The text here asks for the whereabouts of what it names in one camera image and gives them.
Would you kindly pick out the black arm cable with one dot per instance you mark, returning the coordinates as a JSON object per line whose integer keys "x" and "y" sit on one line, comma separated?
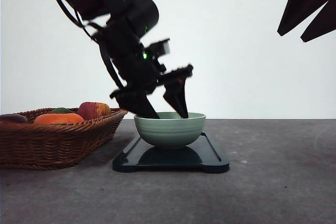
{"x": 98, "y": 41}

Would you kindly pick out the orange mandarin fruit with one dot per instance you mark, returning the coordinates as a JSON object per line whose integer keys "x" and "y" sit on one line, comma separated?
{"x": 58, "y": 118}

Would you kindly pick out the brown wicker basket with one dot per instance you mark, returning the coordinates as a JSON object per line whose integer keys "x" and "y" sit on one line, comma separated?
{"x": 30, "y": 145}

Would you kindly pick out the dark purple plum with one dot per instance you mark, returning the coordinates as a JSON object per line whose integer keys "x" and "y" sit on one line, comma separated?
{"x": 15, "y": 118}

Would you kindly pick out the green lime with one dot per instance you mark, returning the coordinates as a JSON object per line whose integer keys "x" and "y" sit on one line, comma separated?
{"x": 61, "y": 110}

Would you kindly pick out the red yellow apple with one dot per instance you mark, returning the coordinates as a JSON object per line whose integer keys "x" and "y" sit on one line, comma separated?
{"x": 93, "y": 109}

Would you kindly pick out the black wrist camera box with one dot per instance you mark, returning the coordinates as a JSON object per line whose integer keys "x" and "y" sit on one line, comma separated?
{"x": 159, "y": 48}

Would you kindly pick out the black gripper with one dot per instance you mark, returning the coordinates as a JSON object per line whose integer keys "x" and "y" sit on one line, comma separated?
{"x": 141, "y": 77}

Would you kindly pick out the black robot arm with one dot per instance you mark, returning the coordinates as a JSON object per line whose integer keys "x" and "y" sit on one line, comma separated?
{"x": 135, "y": 17}

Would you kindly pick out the green ceramic bowl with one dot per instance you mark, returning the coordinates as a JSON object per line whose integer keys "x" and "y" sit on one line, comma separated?
{"x": 170, "y": 130}

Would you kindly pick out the black rectangular tray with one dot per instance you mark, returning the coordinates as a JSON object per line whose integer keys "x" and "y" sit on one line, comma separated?
{"x": 201, "y": 155}

